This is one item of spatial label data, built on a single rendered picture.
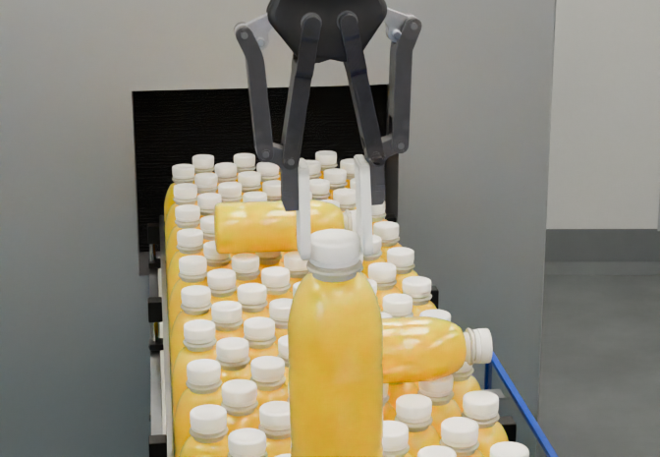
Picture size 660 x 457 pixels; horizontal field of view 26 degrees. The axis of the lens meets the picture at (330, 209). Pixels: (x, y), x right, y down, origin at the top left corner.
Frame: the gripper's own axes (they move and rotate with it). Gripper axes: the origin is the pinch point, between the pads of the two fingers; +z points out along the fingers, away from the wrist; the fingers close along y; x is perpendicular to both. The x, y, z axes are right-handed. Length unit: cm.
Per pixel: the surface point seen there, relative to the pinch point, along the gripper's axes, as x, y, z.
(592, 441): 251, 102, 147
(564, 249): 396, 136, 139
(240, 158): 148, 2, 33
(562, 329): 335, 117, 147
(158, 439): 62, -15, 46
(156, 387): 97, -15, 54
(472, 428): 33, 18, 34
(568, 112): 398, 137, 87
